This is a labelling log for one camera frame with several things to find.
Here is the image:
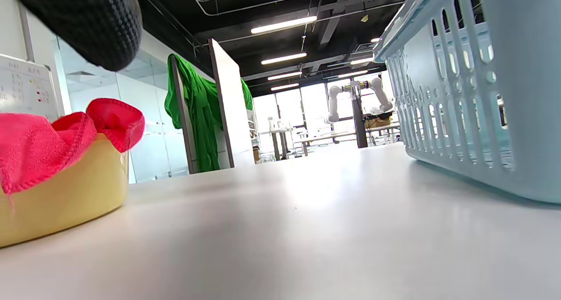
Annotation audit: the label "person's right hand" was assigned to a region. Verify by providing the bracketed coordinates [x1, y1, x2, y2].
[4, 0, 143, 71]

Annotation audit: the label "pink square towel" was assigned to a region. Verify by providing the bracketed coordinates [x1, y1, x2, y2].
[0, 98, 145, 195]

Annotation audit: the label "whiteboard on rolling stand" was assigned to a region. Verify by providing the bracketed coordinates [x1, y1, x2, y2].
[0, 54, 60, 121]

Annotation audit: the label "green cloth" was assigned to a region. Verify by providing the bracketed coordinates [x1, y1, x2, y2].
[164, 54, 253, 173]

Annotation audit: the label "white partition board on wheels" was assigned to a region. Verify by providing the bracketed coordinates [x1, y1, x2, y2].
[209, 39, 256, 168]

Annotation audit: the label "yellow plastic basin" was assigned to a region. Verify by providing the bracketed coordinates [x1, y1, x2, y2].
[0, 133, 130, 248]

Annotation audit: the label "ceiling light strips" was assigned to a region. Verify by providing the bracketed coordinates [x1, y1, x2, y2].
[251, 16, 386, 91]

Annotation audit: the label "small white desktop robot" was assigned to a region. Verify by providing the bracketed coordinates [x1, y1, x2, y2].
[267, 117, 293, 133]

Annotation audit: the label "white office table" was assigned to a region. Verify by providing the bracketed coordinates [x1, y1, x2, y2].
[295, 131, 358, 157]
[366, 121, 401, 145]

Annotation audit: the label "grey robot stand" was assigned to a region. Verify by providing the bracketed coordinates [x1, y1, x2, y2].
[350, 79, 369, 149]

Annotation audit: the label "light blue plastic basket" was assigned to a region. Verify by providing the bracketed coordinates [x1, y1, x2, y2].
[373, 0, 561, 204]

